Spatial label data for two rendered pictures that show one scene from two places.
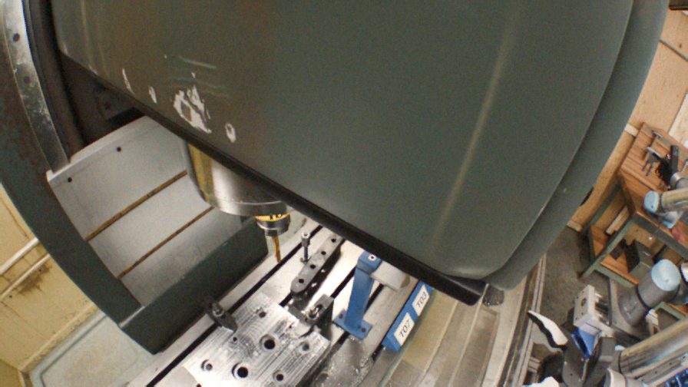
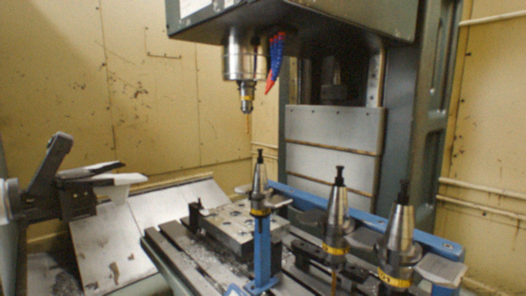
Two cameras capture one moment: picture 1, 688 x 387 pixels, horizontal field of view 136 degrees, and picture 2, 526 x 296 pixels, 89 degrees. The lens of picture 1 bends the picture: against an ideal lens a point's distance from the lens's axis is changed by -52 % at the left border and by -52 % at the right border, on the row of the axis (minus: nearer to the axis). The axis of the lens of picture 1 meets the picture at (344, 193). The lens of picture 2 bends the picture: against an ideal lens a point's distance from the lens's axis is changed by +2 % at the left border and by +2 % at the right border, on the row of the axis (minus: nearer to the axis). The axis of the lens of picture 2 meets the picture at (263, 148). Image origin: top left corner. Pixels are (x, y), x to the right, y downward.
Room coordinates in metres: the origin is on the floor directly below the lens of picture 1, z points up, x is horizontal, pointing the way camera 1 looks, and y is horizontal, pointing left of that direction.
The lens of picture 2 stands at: (0.57, -0.73, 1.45)
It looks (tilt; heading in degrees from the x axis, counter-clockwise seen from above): 11 degrees down; 109
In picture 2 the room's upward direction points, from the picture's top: straight up
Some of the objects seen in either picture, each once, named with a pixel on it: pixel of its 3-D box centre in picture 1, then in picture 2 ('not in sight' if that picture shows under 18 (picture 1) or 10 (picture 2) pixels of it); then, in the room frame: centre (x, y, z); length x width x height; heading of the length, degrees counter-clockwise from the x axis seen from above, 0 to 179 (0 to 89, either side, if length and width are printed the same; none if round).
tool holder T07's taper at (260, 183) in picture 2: not in sight; (260, 176); (0.36, -0.14, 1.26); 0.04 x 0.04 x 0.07
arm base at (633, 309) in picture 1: (638, 302); not in sight; (0.27, -1.08, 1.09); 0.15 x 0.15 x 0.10
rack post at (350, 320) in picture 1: (358, 300); (262, 239); (0.34, -0.06, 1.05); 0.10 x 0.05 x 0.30; 60
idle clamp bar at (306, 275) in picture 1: (318, 265); (325, 264); (0.51, 0.05, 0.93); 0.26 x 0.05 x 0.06; 155
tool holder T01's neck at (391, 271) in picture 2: not in sight; (395, 268); (0.64, -0.30, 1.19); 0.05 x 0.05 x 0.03
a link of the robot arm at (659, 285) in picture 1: (660, 282); not in sight; (0.27, -1.08, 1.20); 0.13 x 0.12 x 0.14; 75
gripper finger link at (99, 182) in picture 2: (563, 346); (91, 181); (0.11, -0.39, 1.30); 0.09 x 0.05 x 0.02; 25
